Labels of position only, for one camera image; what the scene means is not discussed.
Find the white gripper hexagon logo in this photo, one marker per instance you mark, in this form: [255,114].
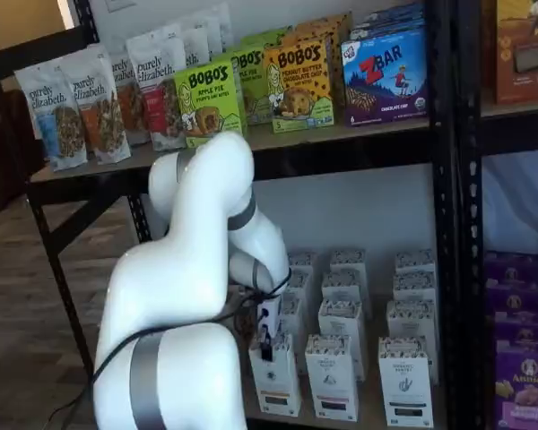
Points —
[271,318]

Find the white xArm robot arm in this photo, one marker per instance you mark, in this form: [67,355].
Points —
[184,291]

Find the white box pink strip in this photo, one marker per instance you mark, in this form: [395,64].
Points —
[341,318]
[347,260]
[332,380]
[343,284]

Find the white box dark strip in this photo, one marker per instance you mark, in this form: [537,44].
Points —
[414,262]
[405,385]
[412,286]
[410,320]

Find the wooden shelf board with snacks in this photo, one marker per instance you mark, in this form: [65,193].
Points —
[363,130]

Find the purple Annie's snack box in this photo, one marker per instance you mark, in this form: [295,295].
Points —
[515,298]
[511,269]
[524,329]
[526,389]

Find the green Bobo's apple pie box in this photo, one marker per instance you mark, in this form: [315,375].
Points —
[208,98]
[253,85]

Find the yellow Bobo's peanut butter box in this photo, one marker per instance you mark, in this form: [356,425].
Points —
[300,89]

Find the blue Z Bar box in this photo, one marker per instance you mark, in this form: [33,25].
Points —
[385,22]
[385,80]

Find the orange Bobo's snack box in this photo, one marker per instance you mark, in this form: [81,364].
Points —
[338,31]

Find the orange Annie's snack box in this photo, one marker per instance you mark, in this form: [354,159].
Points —
[524,58]

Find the black metal shelving rack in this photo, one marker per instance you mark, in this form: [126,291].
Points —
[471,224]
[341,154]

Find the red purely elizabeth granola bag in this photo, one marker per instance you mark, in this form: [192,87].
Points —
[159,98]

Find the orange purely elizabeth granola bag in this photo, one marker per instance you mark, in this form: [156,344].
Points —
[103,121]
[130,103]

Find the blue purely elizabeth granola bag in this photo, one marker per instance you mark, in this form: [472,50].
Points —
[54,121]

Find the white purely elizabeth granola bag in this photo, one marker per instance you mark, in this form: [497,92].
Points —
[219,31]
[195,45]

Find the dark brown couch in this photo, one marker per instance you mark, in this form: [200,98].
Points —
[9,157]

